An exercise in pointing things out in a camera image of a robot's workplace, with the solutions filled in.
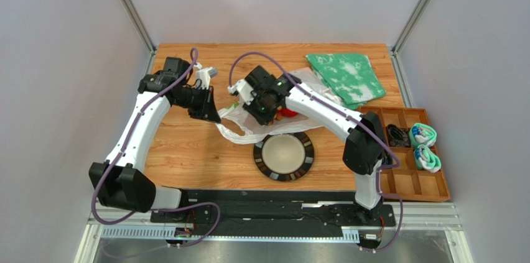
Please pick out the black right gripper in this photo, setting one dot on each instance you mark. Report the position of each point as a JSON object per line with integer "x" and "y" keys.
{"x": 260, "y": 109}

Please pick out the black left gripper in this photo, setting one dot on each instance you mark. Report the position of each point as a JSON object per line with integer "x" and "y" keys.
{"x": 206, "y": 110}

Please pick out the red fake apple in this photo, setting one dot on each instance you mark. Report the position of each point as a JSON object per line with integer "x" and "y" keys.
{"x": 285, "y": 113}

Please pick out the white plastic bag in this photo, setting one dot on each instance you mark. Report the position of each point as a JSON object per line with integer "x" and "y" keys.
{"x": 285, "y": 121}

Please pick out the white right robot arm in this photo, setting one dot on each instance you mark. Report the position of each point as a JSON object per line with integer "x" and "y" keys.
{"x": 362, "y": 134}

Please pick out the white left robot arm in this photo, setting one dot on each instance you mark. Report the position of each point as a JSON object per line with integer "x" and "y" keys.
{"x": 119, "y": 181}

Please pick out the black rimmed ceramic plate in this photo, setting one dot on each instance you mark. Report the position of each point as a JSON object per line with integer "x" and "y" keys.
{"x": 284, "y": 157}

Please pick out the green white tie-dye cloth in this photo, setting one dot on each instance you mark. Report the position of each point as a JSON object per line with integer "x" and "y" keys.
{"x": 349, "y": 75}

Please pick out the mint white rolled sock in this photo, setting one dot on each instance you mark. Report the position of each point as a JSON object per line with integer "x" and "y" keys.
{"x": 422, "y": 134}
{"x": 426, "y": 160}

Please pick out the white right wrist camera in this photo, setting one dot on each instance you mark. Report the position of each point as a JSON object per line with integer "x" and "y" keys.
{"x": 243, "y": 90}

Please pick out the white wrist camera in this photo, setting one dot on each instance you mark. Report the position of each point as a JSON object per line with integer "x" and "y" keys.
{"x": 204, "y": 76}
{"x": 243, "y": 90}

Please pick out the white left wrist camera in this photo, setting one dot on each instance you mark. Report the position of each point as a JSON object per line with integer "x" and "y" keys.
{"x": 204, "y": 76}

